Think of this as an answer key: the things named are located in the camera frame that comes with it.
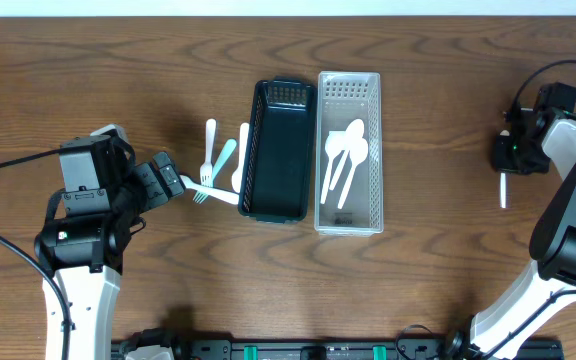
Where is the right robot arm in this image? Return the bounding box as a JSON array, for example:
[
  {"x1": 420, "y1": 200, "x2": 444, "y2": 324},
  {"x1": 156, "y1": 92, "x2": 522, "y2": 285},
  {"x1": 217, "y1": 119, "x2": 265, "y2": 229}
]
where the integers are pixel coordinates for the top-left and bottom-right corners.
[{"x1": 460, "y1": 108, "x2": 576, "y2": 359}]

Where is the white plastic spoon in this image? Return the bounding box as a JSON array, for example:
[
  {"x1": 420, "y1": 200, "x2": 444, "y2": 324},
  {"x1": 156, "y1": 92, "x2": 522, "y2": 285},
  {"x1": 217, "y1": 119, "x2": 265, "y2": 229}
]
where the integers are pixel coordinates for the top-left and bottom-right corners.
[
  {"x1": 329, "y1": 118, "x2": 365, "y2": 190},
  {"x1": 337, "y1": 138, "x2": 368, "y2": 209},
  {"x1": 231, "y1": 122, "x2": 249, "y2": 193},
  {"x1": 320, "y1": 131, "x2": 345, "y2": 204},
  {"x1": 499, "y1": 130, "x2": 510, "y2": 209}
]

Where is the white plastic fork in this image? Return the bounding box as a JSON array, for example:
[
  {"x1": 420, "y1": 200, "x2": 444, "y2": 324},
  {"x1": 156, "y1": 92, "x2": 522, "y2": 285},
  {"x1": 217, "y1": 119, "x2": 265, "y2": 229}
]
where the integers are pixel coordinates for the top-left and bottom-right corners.
[
  {"x1": 180, "y1": 175, "x2": 239, "y2": 205},
  {"x1": 200, "y1": 118, "x2": 216, "y2": 186}
]

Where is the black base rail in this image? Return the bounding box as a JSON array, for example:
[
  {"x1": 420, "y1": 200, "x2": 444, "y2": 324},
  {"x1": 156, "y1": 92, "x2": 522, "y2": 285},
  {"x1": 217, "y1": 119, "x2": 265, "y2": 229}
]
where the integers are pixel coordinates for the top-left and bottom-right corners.
[{"x1": 110, "y1": 327, "x2": 564, "y2": 360}]

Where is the clear plastic basket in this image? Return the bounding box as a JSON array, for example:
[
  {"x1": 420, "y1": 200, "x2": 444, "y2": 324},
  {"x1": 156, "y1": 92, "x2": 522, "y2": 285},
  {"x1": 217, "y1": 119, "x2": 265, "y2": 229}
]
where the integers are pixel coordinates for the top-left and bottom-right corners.
[{"x1": 314, "y1": 71, "x2": 384, "y2": 236}]

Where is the black plastic basket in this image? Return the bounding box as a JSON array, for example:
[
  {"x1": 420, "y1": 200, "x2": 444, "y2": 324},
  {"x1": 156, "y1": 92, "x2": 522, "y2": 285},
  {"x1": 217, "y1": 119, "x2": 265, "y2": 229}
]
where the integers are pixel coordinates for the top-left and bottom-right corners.
[{"x1": 238, "y1": 77, "x2": 317, "y2": 224}]

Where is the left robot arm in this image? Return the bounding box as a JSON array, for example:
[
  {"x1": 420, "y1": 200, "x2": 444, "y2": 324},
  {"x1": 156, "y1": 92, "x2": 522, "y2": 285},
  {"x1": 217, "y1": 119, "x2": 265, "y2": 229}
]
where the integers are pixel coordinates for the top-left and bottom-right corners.
[{"x1": 35, "y1": 151, "x2": 185, "y2": 359}]

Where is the teal plastic fork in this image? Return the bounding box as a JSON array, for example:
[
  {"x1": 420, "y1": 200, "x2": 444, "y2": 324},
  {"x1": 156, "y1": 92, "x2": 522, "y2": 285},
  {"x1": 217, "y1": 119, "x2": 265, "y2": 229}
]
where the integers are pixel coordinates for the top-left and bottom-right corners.
[{"x1": 193, "y1": 139, "x2": 237, "y2": 204}]

